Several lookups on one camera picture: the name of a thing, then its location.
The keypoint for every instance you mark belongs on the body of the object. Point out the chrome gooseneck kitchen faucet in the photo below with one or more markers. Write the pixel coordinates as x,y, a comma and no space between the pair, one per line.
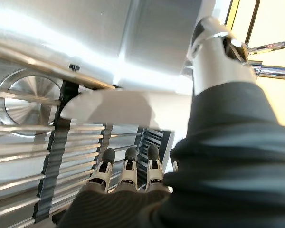
275,71

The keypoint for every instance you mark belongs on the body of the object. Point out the stainless steel sink basin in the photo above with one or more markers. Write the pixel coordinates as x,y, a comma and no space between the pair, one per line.
145,35

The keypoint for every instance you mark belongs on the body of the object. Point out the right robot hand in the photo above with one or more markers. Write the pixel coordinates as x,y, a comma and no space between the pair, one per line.
228,166

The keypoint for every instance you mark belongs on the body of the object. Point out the round steel sink drain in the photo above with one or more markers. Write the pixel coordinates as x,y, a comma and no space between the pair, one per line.
26,107

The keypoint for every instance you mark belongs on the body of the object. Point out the cream round plate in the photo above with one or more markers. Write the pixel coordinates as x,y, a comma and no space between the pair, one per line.
123,109

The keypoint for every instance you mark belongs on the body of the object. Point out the black roll-up drying rack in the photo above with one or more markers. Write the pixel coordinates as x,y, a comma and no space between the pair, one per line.
54,152

